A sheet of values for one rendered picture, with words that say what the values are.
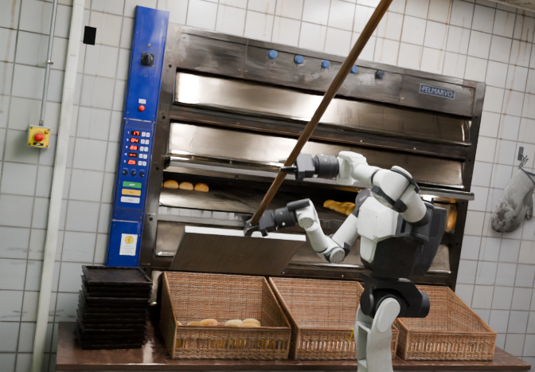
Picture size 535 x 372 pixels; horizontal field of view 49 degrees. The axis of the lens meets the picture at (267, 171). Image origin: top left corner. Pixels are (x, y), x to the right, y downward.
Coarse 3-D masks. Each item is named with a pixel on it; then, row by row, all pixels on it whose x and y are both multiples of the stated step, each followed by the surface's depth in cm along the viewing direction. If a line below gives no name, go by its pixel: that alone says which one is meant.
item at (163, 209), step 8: (160, 208) 300; (168, 208) 301; (176, 208) 303; (184, 208) 305; (192, 208) 309; (192, 216) 306; (200, 216) 307; (208, 216) 308; (216, 216) 310; (224, 216) 311; (232, 216) 313; (240, 216) 314; (248, 216) 316; (320, 224) 329; (328, 224) 331; (336, 224) 333; (448, 232) 357
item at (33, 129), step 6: (30, 126) 271; (36, 126) 272; (30, 132) 271; (36, 132) 271; (42, 132) 272; (30, 138) 271; (48, 138) 273; (30, 144) 271; (36, 144) 272; (42, 144) 273; (48, 144) 274
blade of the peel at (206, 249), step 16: (192, 240) 254; (208, 240) 256; (224, 240) 257; (240, 240) 259; (256, 240) 260; (272, 240) 261; (288, 240) 263; (304, 240) 265; (176, 256) 266; (192, 256) 267; (208, 256) 269; (224, 256) 270; (240, 256) 272; (256, 256) 273; (272, 256) 275; (288, 256) 277; (240, 272) 286; (256, 272) 287; (272, 272) 289
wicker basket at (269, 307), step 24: (168, 288) 285; (192, 288) 304; (216, 288) 308; (264, 288) 314; (168, 312) 277; (192, 312) 302; (216, 312) 306; (240, 312) 310; (264, 312) 310; (168, 336) 272; (192, 336) 260; (216, 336) 264; (240, 336) 267; (264, 336) 271; (288, 336) 275
